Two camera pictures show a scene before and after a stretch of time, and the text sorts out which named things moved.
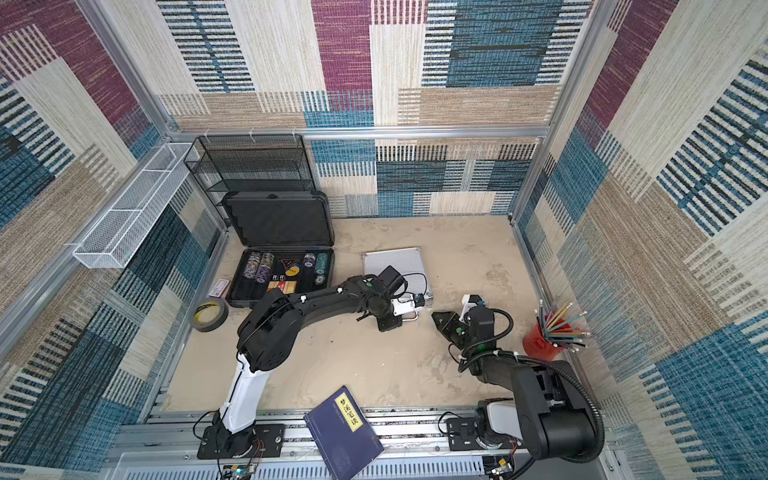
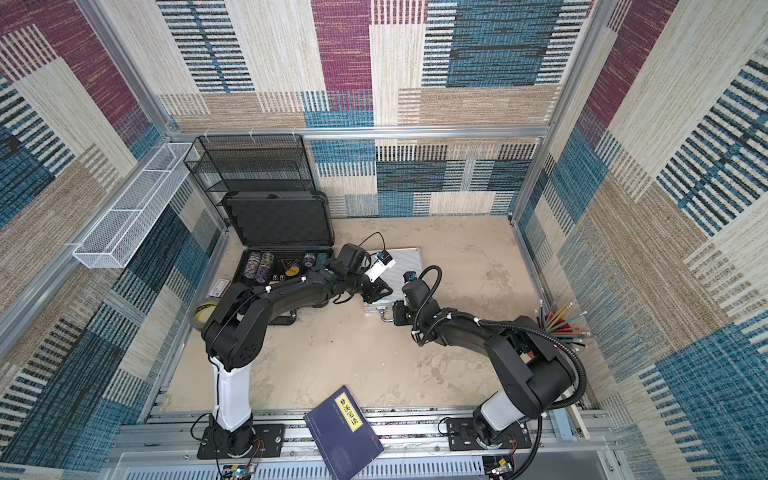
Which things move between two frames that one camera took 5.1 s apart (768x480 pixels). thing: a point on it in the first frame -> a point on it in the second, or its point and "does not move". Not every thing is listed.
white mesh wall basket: (125, 230) does not move
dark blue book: (344, 435) does not move
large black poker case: (284, 241) does not move
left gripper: (384, 329) -> (380, 290)
